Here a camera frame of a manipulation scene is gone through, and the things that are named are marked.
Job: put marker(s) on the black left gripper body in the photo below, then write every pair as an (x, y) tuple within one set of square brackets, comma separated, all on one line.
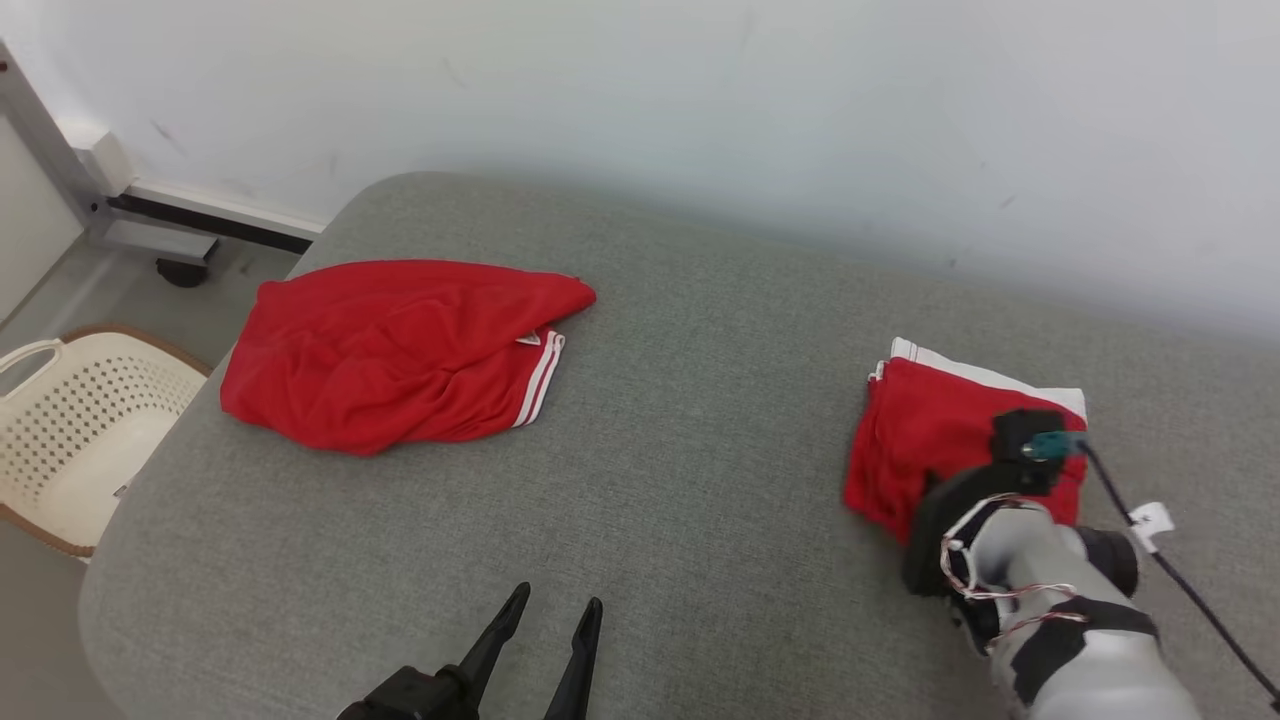
[(410, 695)]

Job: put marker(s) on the white skirting board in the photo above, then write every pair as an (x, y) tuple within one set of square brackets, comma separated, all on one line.
[(220, 215)]

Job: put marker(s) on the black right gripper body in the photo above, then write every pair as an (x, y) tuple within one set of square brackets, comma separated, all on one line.
[(935, 520)]

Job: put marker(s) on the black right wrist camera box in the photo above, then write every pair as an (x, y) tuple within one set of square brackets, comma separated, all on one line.
[(1025, 432)]

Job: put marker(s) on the cream perforated laundry basket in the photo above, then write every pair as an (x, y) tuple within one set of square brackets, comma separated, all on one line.
[(80, 430)]

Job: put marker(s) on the red shorts with white band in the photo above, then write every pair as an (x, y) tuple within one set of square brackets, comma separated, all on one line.
[(930, 440)]

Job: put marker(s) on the red jersey with black number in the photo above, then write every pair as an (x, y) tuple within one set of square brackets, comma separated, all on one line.
[(400, 350)]

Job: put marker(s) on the black caster wheel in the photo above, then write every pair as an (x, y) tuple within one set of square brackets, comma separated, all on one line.
[(182, 272)]

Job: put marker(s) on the grey metal frame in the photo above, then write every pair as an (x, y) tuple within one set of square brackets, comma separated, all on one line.
[(60, 150)]

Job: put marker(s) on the grey fabric sofa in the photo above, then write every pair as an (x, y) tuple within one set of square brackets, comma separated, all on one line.
[(680, 480)]

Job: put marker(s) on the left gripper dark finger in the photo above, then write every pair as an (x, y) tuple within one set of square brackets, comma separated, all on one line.
[(582, 660), (495, 640)]

